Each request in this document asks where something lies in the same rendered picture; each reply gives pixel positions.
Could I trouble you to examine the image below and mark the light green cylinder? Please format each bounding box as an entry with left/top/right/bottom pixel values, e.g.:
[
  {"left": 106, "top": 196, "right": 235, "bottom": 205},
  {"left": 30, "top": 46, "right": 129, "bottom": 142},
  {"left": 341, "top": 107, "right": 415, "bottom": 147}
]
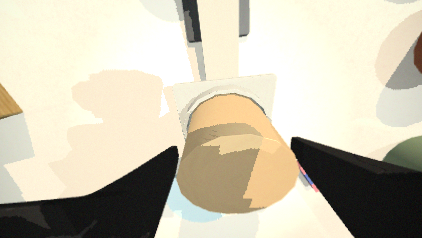
[{"left": 383, "top": 135, "right": 422, "bottom": 172}]

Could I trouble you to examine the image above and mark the orange cylinder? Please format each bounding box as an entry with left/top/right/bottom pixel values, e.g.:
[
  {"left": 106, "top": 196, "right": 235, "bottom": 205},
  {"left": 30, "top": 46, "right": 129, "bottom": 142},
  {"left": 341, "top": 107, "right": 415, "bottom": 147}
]
[{"left": 414, "top": 32, "right": 422, "bottom": 74}]

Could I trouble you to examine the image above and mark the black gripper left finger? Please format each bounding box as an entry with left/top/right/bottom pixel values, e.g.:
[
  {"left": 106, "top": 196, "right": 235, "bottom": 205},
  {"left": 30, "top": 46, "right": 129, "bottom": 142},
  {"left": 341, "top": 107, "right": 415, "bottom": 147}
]
[{"left": 0, "top": 145, "right": 179, "bottom": 238}]

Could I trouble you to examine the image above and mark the pink and blue eraser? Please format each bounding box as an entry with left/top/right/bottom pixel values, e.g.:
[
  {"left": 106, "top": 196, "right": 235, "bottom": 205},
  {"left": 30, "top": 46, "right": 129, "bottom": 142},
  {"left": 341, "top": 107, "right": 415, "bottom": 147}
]
[{"left": 297, "top": 160, "right": 319, "bottom": 192}]

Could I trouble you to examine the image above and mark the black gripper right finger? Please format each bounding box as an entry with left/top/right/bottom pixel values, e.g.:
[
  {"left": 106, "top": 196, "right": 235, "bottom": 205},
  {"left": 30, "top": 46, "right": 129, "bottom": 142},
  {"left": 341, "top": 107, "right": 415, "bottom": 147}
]
[{"left": 290, "top": 136, "right": 422, "bottom": 238}]

